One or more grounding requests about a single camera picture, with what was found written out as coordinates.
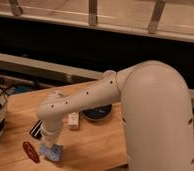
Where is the white tube bottle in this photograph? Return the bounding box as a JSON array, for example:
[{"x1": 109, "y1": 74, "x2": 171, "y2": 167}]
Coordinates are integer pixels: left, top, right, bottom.
[{"x1": 68, "y1": 113, "x2": 80, "y2": 130}]

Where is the black round bowl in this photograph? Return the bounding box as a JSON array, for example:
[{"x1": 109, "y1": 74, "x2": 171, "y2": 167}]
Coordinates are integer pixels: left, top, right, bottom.
[{"x1": 82, "y1": 104, "x2": 112, "y2": 121}]

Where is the metal window rail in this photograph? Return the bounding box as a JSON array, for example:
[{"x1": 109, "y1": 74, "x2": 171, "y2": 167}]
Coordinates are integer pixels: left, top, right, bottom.
[{"x1": 0, "y1": 53, "x2": 103, "y2": 83}]

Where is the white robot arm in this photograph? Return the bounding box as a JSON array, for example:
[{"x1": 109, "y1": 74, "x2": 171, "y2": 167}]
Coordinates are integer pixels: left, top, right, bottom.
[{"x1": 38, "y1": 61, "x2": 194, "y2": 171}]

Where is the blue-white gripper body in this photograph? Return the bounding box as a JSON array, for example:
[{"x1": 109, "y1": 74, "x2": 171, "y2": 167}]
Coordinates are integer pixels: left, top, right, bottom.
[{"x1": 39, "y1": 144, "x2": 63, "y2": 162}]

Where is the wooden table board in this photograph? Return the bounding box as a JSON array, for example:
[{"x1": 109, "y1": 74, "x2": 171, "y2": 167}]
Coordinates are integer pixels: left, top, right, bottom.
[{"x1": 0, "y1": 89, "x2": 126, "y2": 171}]

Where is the red oval object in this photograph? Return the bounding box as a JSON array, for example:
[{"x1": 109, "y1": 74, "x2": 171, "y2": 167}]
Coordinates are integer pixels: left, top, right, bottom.
[{"x1": 23, "y1": 141, "x2": 40, "y2": 163}]

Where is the black rectangular case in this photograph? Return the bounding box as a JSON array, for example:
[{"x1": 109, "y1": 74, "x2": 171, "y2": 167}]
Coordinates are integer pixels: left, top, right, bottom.
[{"x1": 29, "y1": 120, "x2": 42, "y2": 140}]

